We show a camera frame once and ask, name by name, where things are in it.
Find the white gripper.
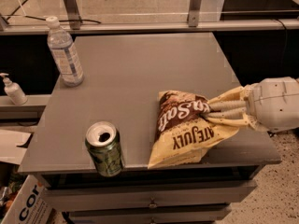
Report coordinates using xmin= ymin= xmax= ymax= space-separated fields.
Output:
xmin=206 ymin=77 xmax=299 ymax=133

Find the brown chip bag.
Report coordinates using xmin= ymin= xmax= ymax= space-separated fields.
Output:
xmin=148 ymin=91 xmax=239 ymax=169

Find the green soda can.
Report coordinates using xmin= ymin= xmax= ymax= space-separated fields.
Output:
xmin=85 ymin=121 xmax=123 ymax=177

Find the grey drawer cabinet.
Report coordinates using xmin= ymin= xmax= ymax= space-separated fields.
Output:
xmin=20 ymin=33 xmax=280 ymax=224

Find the clear plastic water bottle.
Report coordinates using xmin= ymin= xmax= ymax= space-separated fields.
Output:
xmin=46 ymin=16 xmax=84 ymax=87

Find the white pump dispenser bottle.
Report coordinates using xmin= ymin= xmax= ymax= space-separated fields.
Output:
xmin=0 ymin=73 xmax=27 ymax=105

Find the white cardboard box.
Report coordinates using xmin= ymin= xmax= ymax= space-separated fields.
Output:
xmin=1 ymin=175 xmax=52 ymax=224

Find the metal railing frame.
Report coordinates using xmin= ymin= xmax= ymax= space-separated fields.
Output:
xmin=0 ymin=0 xmax=299 ymax=35

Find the black cable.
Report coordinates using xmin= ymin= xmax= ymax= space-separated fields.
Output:
xmin=24 ymin=15 xmax=102 ymax=25

